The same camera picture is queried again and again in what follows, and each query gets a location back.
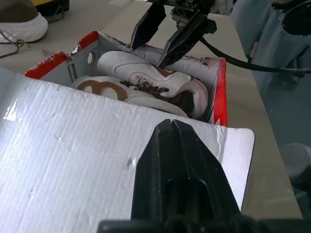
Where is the red white cardboard shoebox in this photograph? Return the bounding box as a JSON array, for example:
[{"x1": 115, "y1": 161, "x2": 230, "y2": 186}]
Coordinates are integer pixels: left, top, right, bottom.
[{"x1": 0, "y1": 30, "x2": 256, "y2": 233}]

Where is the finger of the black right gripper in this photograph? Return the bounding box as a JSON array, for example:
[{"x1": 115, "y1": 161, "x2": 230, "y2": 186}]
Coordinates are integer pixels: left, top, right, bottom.
[
  {"x1": 131, "y1": 2, "x2": 168, "y2": 50},
  {"x1": 156, "y1": 12, "x2": 209, "y2": 68}
]

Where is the white shoe with brown trim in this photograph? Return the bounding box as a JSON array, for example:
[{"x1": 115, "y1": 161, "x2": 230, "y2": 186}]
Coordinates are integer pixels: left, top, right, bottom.
[
  {"x1": 72, "y1": 76, "x2": 190, "y2": 118},
  {"x1": 96, "y1": 50, "x2": 209, "y2": 120}
]

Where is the yellow black object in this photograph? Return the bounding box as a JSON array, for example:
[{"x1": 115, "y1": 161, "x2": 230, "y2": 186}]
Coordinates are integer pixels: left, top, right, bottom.
[{"x1": 32, "y1": 0, "x2": 70, "y2": 23}]

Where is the white olive shoe with laces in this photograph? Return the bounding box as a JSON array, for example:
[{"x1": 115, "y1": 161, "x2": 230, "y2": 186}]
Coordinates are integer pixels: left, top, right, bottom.
[{"x1": 0, "y1": 0, "x2": 49, "y2": 59}]

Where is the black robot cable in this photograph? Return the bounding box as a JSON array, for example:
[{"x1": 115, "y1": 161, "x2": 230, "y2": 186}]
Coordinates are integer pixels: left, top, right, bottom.
[{"x1": 199, "y1": 37, "x2": 311, "y2": 74}]

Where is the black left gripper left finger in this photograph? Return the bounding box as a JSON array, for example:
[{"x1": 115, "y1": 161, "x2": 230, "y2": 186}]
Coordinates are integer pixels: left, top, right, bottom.
[{"x1": 131, "y1": 118, "x2": 186, "y2": 221}]

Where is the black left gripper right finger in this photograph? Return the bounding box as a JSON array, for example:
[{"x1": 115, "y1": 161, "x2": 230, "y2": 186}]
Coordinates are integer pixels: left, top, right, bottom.
[{"x1": 173, "y1": 119, "x2": 242, "y2": 221}]

